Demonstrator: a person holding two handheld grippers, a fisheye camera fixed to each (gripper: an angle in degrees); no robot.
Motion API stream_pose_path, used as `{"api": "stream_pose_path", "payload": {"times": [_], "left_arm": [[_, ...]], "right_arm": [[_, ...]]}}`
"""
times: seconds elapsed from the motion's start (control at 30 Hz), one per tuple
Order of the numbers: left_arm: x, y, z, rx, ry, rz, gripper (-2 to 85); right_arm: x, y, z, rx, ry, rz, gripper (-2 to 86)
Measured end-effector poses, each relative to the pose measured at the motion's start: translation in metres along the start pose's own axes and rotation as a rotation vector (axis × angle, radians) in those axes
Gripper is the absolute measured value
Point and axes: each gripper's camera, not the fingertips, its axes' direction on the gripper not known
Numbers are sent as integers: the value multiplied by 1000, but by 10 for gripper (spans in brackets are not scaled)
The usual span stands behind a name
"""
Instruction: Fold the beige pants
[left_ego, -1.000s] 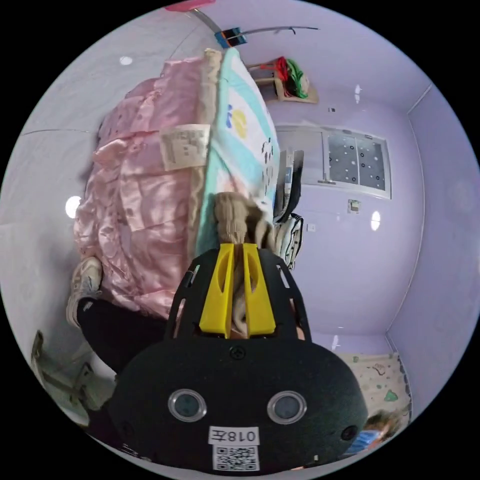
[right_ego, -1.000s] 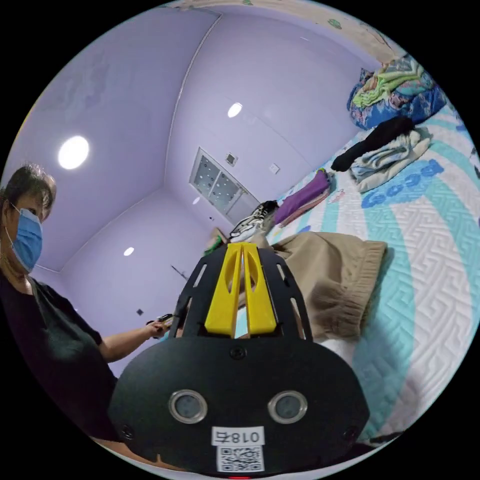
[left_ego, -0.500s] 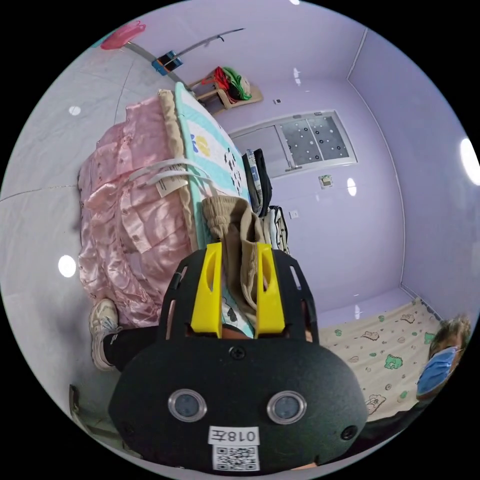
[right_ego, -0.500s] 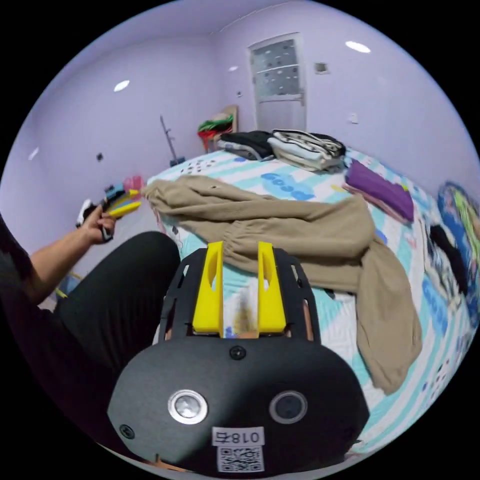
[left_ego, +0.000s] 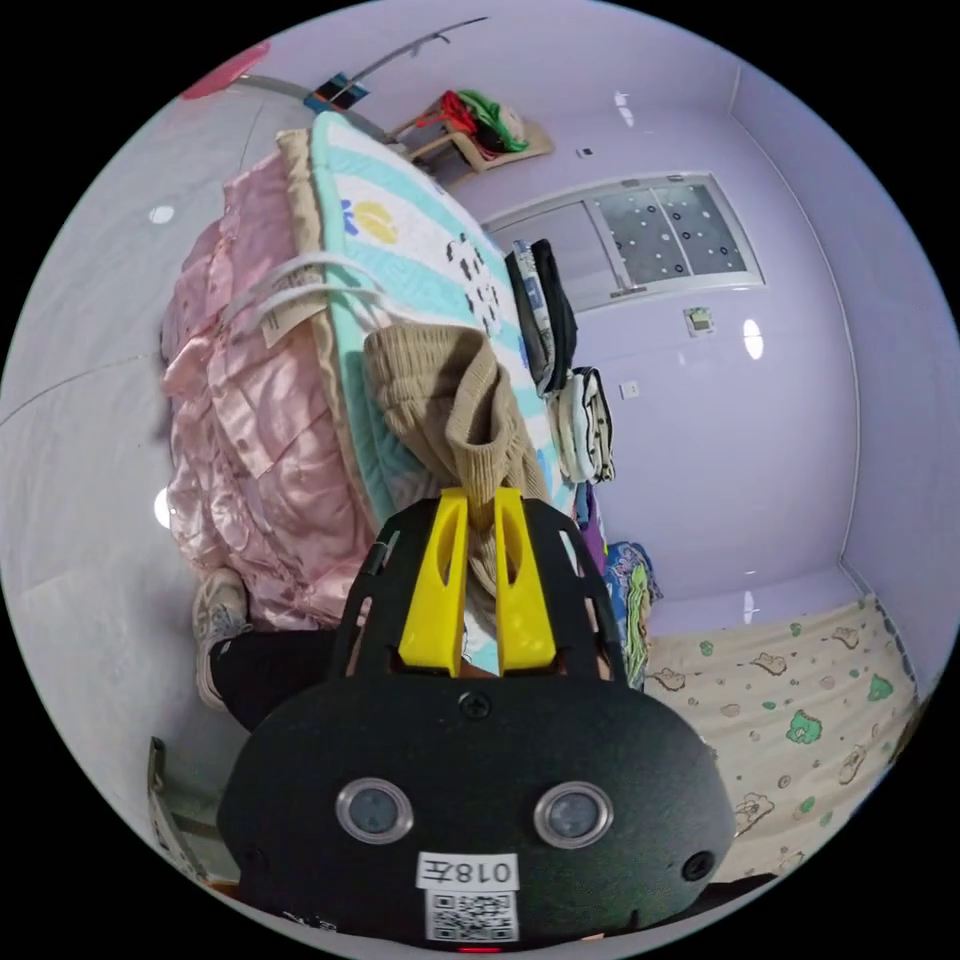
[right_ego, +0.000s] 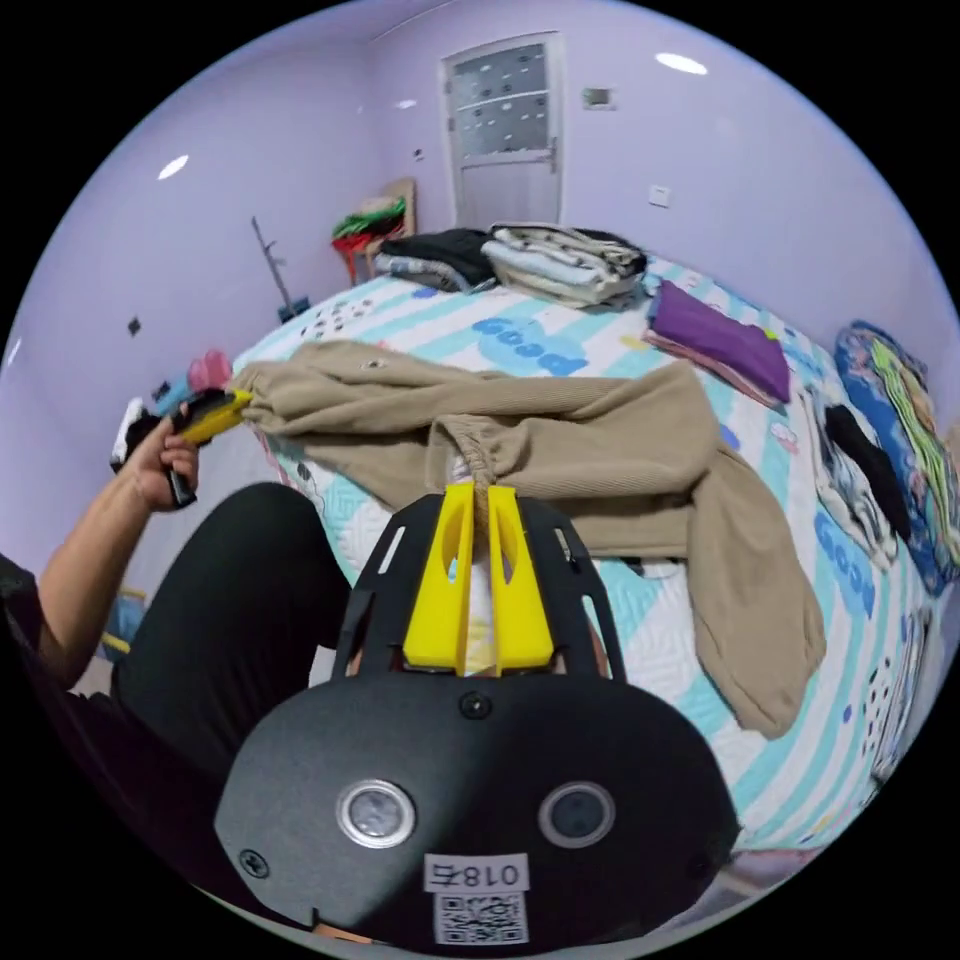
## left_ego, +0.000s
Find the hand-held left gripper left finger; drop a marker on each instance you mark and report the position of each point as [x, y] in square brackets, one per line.
[433, 592]

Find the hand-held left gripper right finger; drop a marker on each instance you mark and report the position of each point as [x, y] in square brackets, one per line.
[525, 600]

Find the beige pants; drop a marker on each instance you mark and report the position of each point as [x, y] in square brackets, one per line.
[450, 390]

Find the colourful printed blanket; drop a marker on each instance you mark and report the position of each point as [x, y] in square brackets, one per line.
[634, 600]

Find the person's body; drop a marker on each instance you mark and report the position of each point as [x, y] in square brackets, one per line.
[255, 667]

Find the pile of clothes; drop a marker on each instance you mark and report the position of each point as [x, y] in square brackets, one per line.
[559, 315]

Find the beige printed curtain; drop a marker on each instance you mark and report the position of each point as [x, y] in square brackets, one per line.
[795, 720]

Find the bed with quilt and pink skirt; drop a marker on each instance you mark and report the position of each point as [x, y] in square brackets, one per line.
[397, 247]

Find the window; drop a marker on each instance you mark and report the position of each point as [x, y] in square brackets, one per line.
[660, 236]

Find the wooden chair with clothes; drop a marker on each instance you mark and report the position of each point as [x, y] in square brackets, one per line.
[487, 142]

